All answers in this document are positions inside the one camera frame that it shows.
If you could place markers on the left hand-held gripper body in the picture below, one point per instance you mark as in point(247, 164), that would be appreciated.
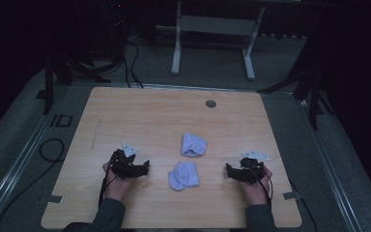
point(124, 166)

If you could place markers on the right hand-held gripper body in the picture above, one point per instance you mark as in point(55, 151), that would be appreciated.
point(250, 172)

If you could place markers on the person's right hand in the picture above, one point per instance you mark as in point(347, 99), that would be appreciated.
point(257, 193)

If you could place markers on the person's left hand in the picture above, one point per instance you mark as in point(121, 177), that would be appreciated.
point(117, 188)

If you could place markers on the light purple sock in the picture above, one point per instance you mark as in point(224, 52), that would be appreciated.
point(184, 175)
point(193, 145)

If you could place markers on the grey tape piece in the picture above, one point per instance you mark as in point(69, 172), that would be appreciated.
point(291, 195)

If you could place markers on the black floor tape mark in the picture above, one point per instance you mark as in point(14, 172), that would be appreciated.
point(61, 120)

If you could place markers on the black metal stand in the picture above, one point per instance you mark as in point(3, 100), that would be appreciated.
point(62, 69)
point(309, 83)

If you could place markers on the metal floor rail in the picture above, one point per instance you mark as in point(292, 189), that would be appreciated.
point(331, 170)
point(16, 167)

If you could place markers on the white metal desk frame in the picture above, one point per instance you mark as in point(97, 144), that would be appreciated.
point(217, 25)

